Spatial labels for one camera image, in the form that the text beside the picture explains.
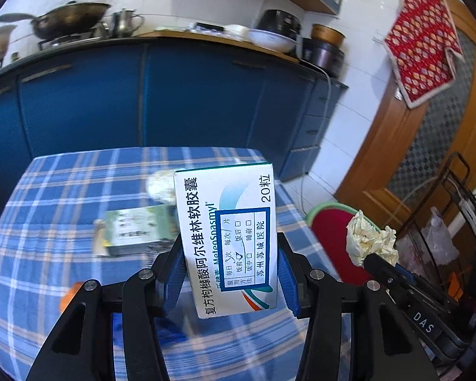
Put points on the clear plastic bag on rack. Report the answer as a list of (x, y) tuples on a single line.
[(439, 239)]

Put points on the black rice cooker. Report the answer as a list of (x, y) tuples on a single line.
[(280, 22)]

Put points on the dark metal wok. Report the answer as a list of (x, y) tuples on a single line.
[(69, 19)]

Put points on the crumpled white paper ball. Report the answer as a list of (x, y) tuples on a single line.
[(160, 186)]

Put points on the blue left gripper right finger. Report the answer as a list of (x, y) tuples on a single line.
[(287, 265)]

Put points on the metal kettle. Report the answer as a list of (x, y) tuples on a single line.
[(124, 23)]

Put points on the white bowl on counter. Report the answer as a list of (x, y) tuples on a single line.
[(271, 41)]

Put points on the blue kitchen cabinet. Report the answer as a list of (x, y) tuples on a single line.
[(163, 92)]

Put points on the dark pressure cooker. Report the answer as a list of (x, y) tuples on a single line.
[(323, 49)]

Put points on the white tissue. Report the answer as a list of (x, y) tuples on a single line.
[(363, 239)]

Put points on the red patterned cloth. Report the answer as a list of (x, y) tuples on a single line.
[(423, 47)]

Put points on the orange peel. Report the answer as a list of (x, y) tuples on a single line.
[(67, 298)]

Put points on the wooden door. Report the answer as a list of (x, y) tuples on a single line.
[(405, 148)]

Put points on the black wire rack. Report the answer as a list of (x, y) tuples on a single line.
[(450, 192)]

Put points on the white medicine box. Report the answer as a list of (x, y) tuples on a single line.
[(228, 229)]

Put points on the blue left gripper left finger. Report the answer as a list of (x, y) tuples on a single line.
[(171, 276)]

